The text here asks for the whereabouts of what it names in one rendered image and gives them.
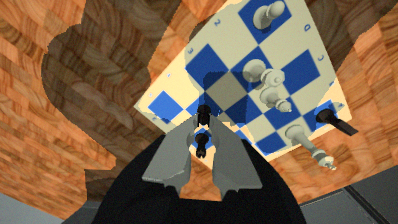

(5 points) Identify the blue and cream chessboard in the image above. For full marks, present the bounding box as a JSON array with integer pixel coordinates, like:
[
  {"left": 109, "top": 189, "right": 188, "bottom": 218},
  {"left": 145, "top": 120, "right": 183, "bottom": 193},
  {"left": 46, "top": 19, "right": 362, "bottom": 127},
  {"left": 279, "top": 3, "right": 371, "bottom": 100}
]
[{"left": 133, "top": 0, "right": 352, "bottom": 161}]

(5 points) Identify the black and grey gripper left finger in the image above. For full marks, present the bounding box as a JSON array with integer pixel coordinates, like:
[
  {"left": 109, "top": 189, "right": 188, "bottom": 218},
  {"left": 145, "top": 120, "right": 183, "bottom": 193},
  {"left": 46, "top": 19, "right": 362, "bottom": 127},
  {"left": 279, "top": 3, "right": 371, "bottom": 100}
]
[{"left": 91, "top": 113, "right": 200, "bottom": 224}]

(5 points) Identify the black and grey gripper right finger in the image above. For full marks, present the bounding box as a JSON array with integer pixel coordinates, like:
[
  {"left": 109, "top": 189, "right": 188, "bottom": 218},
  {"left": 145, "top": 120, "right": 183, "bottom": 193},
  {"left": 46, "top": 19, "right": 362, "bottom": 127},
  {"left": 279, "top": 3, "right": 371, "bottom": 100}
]
[{"left": 207, "top": 113, "right": 307, "bottom": 224}]

